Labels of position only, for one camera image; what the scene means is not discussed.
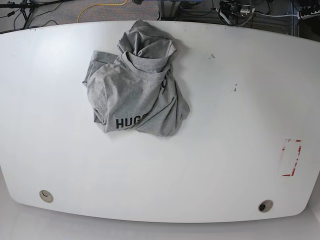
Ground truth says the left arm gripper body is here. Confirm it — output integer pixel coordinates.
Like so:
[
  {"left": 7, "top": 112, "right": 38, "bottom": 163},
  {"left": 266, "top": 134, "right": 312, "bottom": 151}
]
[{"left": 218, "top": 0, "right": 255, "bottom": 26}]

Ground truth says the left table cable grommet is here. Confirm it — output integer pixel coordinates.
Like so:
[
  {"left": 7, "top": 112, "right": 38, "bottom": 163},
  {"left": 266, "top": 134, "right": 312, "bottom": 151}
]
[{"left": 39, "top": 190, "right": 54, "bottom": 203}]

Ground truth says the yellow cable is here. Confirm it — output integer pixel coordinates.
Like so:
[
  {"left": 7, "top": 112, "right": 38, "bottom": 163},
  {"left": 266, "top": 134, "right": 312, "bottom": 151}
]
[{"left": 76, "top": 0, "right": 129, "bottom": 23}]

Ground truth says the grey HUGO T-shirt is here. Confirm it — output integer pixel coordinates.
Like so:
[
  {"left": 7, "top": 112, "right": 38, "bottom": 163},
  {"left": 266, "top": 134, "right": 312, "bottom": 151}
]
[{"left": 83, "top": 19, "right": 190, "bottom": 137}]

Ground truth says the table cable grommet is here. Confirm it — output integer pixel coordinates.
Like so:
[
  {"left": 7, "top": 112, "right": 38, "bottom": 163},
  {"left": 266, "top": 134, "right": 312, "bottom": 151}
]
[
  {"left": 39, "top": 190, "right": 54, "bottom": 203},
  {"left": 258, "top": 199, "right": 274, "bottom": 213}
]

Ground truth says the black tripod stand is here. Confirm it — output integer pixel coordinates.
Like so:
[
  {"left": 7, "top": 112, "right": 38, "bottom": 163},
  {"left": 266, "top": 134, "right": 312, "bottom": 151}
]
[{"left": 0, "top": 0, "right": 72, "bottom": 30}]

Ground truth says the red tape rectangle marking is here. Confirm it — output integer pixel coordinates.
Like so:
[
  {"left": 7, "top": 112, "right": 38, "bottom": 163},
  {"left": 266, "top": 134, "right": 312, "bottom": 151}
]
[{"left": 280, "top": 139, "right": 302, "bottom": 177}]

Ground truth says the aluminium frame rail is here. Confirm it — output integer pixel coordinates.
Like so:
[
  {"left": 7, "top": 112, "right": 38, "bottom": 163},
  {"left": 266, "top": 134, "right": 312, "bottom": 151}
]
[{"left": 157, "top": 0, "right": 181, "bottom": 21}]

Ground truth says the right table cable grommet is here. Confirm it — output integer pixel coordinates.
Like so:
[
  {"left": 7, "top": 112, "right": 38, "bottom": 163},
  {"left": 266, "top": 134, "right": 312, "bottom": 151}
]
[{"left": 258, "top": 199, "right": 274, "bottom": 213}]

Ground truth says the white power strip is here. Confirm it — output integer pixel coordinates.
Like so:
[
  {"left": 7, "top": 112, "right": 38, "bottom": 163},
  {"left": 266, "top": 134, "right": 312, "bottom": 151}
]
[{"left": 297, "top": 5, "right": 320, "bottom": 20}]

